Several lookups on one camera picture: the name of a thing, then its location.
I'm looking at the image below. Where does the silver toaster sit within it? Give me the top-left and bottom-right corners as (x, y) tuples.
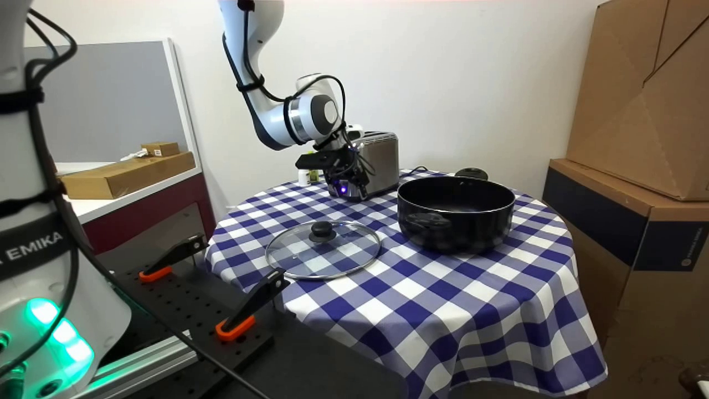
(328, 131), (400, 202)

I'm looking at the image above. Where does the glass pot lid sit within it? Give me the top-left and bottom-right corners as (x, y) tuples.
(265, 219), (383, 281)

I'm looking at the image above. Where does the black cooking pot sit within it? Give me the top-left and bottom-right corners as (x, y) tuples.
(397, 176), (517, 255)

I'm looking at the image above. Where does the blue white checked tablecloth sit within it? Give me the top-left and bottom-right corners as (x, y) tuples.
(204, 168), (609, 399)

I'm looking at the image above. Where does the small cardboard box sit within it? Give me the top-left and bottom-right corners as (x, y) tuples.
(140, 141), (181, 158)

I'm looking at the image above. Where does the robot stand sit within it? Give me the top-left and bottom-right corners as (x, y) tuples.
(71, 252), (412, 399)

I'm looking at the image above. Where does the desk with white top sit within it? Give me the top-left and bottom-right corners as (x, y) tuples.
(54, 160), (217, 257)

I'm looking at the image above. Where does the flat cardboard box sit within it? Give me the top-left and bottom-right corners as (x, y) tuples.
(59, 151), (197, 201)

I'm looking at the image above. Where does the grey partition panel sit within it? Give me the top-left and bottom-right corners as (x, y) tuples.
(24, 38), (203, 167)

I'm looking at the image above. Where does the cardboard box with dark band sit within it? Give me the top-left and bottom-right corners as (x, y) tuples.
(542, 158), (709, 399)

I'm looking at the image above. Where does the large cardboard box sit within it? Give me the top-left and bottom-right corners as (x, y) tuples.
(566, 0), (709, 202)

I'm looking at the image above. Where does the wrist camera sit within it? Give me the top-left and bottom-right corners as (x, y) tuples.
(295, 150), (340, 171)

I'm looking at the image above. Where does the black clamp with orange handle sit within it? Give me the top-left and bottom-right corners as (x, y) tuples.
(138, 233), (209, 284)
(215, 267), (291, 341)

